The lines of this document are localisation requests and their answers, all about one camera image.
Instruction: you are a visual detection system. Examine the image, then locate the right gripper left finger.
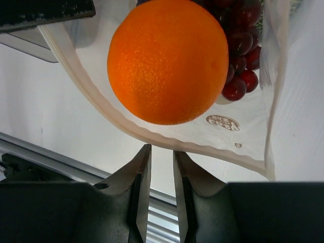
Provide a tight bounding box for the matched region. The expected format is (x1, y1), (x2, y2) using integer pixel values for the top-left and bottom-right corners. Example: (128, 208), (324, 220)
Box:
(1, 144), (151, 242)

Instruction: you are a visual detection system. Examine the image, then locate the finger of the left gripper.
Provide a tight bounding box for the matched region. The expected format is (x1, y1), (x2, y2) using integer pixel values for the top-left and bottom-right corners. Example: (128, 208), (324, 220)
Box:
(1, 0), (96, 32)

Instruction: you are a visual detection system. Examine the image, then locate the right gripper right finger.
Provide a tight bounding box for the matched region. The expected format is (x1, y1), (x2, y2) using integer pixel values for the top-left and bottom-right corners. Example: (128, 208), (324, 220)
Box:
(173, 151), (323, 242)

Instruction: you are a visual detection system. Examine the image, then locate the clear zip top bag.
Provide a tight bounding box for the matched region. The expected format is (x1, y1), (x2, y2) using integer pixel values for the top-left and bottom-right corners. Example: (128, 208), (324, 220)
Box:
(37, 0), (324, 182)

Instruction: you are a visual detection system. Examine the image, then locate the orange fruit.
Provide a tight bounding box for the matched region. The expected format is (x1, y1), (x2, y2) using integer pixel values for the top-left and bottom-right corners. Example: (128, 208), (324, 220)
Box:
(107, 1), (229, 125)

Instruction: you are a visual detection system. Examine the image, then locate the purple grape bunch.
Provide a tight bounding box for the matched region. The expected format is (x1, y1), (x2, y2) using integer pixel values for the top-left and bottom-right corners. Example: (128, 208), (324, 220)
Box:
(196, 1), (262, 102)

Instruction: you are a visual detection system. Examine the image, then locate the aluminium rail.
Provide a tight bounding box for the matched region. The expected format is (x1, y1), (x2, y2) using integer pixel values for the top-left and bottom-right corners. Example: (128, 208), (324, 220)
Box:
(1, 133), (180, 242)

